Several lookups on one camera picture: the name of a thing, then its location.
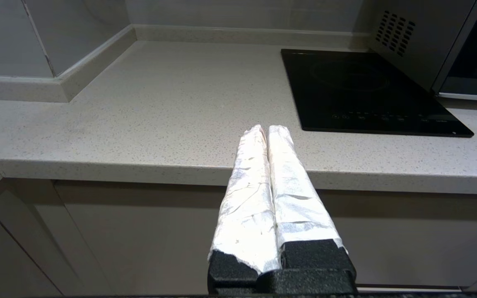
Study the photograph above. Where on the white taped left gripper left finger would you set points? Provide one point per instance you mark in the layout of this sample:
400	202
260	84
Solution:
244	207

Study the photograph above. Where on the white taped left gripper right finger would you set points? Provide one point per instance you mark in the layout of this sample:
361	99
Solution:
300	207

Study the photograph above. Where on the silver microwave oven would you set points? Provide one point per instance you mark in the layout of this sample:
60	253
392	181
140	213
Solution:
420	33

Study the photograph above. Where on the black induction cooktop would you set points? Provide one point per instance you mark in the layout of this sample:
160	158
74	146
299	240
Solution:
354	91

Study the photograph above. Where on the narrow beige cabinet panel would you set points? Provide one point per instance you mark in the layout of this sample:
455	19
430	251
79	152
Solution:
35	231

